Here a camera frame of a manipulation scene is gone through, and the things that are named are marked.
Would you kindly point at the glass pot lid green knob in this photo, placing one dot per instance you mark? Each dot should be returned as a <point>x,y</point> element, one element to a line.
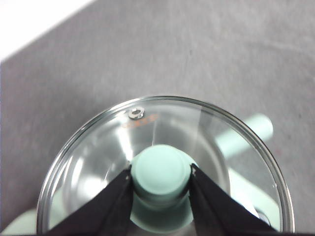
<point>160,172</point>

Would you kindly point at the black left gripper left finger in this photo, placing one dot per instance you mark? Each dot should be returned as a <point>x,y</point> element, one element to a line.
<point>103,211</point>

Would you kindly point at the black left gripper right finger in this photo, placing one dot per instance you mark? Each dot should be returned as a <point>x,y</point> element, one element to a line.
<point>216,211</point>

